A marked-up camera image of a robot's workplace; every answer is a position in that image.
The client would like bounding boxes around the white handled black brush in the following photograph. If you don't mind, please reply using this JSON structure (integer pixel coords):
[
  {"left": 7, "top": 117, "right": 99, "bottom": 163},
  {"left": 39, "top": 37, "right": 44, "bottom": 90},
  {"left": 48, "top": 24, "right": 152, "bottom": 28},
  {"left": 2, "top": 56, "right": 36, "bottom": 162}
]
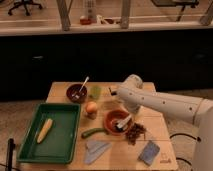
[{"left": 115, "top": 116, "right": 131, "bottom": 130}]

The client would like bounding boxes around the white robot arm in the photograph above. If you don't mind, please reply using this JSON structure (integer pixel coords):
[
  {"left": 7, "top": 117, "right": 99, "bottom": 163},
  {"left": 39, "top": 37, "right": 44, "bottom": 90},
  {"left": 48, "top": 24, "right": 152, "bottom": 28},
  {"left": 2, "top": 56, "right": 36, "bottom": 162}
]
[{"left": 117, "top": 74, "right": 213, "bottom": 171}]

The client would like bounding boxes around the orange red bowl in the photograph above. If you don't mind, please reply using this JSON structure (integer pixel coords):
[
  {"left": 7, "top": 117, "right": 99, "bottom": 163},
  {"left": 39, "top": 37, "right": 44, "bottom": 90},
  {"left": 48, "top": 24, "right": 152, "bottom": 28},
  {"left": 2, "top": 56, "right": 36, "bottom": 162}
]
[{"left": 103, "top": 109, "right": 133, "bottom": 136}]

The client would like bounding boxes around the dark brown bowl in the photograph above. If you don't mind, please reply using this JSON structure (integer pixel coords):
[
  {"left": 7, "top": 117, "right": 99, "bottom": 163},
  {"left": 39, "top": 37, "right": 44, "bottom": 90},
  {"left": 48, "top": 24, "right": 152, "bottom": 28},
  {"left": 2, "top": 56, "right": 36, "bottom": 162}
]
[{"left": 66, "top": 84, "right": 87, "bottom": 104}]

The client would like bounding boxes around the brown crumbs pile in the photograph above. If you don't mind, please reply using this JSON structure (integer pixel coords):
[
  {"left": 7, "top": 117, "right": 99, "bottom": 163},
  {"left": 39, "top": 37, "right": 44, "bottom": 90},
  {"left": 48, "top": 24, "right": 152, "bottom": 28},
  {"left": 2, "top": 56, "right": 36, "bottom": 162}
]
[{"left": 126, "top": 123, "right": 146, "bottom": 145}]

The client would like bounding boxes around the orange egg on stand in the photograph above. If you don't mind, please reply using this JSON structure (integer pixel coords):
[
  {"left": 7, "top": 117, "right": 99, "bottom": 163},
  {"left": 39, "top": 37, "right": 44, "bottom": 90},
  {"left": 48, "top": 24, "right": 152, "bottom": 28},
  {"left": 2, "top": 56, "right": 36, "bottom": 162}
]
[{"left": 85, "top": 101, "right": 98, "bottom": 119}]

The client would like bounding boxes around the blue sponge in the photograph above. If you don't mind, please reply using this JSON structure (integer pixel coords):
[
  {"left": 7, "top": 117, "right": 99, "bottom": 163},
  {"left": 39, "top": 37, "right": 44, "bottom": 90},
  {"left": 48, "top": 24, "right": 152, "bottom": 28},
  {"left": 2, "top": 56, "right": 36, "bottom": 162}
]
[{"left": 138, "top": 141, "right": 160, "bottom": 166}]

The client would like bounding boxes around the grey folded cloth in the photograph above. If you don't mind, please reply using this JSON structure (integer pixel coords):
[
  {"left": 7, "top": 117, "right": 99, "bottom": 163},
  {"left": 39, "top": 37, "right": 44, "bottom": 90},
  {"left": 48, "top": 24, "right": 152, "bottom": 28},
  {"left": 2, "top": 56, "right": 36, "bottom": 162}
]
[{"left": 84, "top": 140, "right": 111, "bottom": 164}]

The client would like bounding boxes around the green plastic tray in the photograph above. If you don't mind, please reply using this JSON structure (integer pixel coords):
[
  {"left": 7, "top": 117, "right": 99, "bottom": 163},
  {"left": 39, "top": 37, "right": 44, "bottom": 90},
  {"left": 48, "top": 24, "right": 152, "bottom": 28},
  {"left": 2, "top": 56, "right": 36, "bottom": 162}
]
[{"left": 17, "top": 103, "right": 81, "bottom": 164}]

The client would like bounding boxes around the yellow corn cob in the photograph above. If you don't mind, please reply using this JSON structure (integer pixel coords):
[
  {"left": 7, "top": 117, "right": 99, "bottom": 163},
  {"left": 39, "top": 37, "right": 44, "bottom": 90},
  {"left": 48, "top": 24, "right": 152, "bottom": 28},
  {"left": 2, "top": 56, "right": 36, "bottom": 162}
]
[{"left": 37, "top": 119, "right": 53, "bottom": 143}]

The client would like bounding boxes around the red white object on shelf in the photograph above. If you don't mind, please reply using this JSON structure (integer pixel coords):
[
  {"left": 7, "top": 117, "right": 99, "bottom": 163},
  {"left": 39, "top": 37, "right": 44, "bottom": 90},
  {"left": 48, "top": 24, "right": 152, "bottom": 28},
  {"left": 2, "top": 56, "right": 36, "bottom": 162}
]
[{"left": 82, "top": 0, "right": 97, "bottom": 23}]

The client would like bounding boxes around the black pole left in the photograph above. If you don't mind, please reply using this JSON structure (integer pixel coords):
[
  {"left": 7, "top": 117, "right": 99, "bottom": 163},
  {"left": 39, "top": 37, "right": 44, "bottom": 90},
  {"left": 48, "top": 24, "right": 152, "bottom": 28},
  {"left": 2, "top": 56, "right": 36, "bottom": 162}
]
[{"left": 5, "top": 138, "right": 15, "bottom": 171}]

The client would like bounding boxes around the black office chair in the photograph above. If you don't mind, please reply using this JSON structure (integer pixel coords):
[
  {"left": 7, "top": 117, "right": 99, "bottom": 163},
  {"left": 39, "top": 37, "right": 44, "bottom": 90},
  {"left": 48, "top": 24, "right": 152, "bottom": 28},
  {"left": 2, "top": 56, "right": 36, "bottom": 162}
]
[{"left": 8, "top": 0, "right": 43, "bottom": 16}]

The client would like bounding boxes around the black cable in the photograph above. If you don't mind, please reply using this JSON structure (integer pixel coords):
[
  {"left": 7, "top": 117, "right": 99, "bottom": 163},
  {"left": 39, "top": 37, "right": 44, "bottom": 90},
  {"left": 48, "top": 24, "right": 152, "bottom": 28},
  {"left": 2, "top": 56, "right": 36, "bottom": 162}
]
[{"left": 169, "top": 132, "right": 199, "bottom": 171}]

